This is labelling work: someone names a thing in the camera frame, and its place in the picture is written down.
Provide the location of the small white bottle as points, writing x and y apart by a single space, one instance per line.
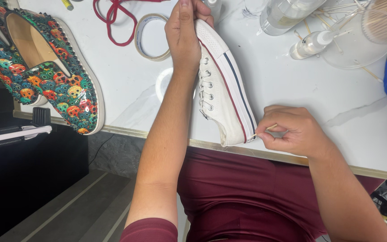
214 7

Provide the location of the clear glass jar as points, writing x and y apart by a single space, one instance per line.
284 16

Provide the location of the clear plastic cup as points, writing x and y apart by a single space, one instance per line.
252 8

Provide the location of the clear tape roll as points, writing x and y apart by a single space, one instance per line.
160 84

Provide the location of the person's maroon clothing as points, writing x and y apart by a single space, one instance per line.
247 201

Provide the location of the scattered loose cotton swabs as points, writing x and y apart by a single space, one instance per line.
321 20

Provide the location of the wooden cotton swab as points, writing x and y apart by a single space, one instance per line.
253 135

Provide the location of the colourful spiked skull-print shoe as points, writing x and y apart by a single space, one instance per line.
62 77
2 57

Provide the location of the white canvas sneaker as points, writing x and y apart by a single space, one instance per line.
222 90

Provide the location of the person's left hand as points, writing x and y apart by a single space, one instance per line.
180 40

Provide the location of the person's right hand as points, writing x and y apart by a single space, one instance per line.
297 134

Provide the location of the red shoelace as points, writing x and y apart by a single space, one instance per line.
113 20

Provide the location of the beige tape roll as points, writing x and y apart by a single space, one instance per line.
139 43

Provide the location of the black zippered case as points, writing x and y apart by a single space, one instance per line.
12 132

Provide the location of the yellow marker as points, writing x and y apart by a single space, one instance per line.
67 4

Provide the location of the clear round plastic lid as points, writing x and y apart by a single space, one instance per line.
354 50

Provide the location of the small clear spray bottle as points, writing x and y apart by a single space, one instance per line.
309 45

